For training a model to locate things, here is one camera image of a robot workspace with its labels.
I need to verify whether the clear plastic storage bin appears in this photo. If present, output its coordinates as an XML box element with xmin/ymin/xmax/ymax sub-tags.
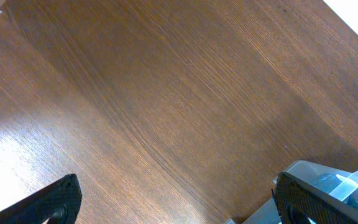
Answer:
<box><xmin>224</xmin><ymin>160</ymin><xmax>358</xmax><ymax>224</ymax></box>

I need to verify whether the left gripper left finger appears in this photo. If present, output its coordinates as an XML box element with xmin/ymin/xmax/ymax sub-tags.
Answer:
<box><xmin>0</xmin><ymin>174</ymin><xmax>82</xmax><ymax>224</ymax></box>

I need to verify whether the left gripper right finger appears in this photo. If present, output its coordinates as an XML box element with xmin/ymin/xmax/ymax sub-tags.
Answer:
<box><xmin>272</xmin><ymin>172</ymin><xmax>358</xmax><ymax>224</ymax></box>

